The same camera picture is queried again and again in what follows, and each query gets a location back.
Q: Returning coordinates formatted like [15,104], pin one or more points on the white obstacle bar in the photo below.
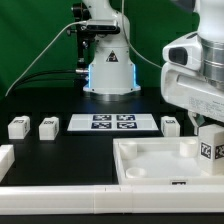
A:
[7,158]
[111,199]

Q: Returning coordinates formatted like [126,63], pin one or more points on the white tag base sheet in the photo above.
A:
[112,122]

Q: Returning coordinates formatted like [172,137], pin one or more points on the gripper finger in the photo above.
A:
[197,121]

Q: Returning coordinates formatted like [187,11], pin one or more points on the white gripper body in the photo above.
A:
[193,75]

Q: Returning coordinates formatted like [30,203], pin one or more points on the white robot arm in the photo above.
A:
[111,74]

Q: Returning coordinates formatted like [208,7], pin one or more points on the white front obstacle bar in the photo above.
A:
[111,199]

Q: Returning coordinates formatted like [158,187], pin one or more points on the white left obstacle bar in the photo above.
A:
[7,158]

